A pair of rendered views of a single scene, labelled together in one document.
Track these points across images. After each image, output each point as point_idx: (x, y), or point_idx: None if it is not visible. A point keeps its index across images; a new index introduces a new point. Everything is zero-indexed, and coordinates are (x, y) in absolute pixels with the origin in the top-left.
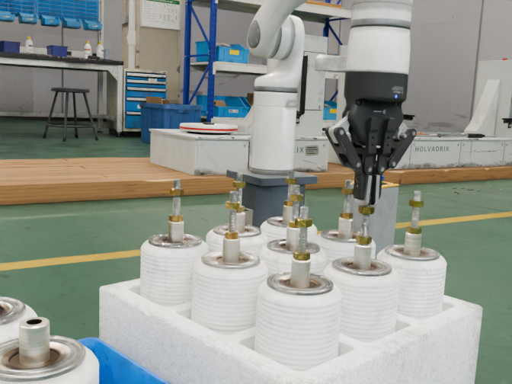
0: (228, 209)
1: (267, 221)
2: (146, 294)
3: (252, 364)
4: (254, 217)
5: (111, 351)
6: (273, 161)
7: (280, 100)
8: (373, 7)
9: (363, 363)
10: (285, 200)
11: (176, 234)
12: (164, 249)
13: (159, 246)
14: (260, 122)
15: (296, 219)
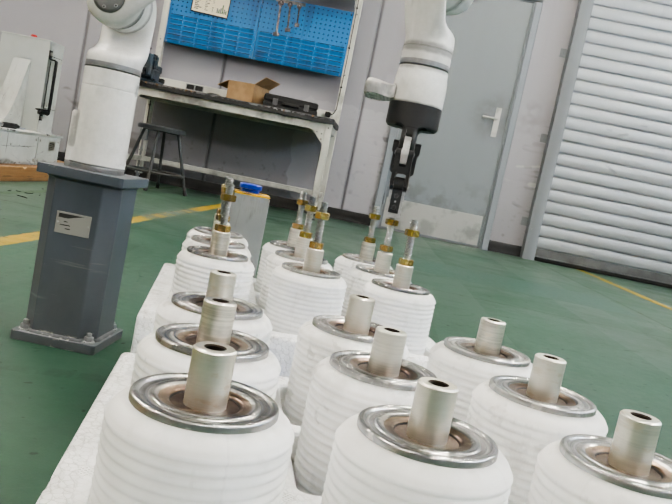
0: (323, 219)
1: (206, 231)
2: None
3: (407, 358)
4: (95, 226)
5: None
6: (116, 158)
7: (132, 84)
8: (441, 53)
9: None
10: (126, 205)
11: (227, 246)
12: (236, 263)
13: (228, 260)
14: (106, 107)
15: (409, 230)
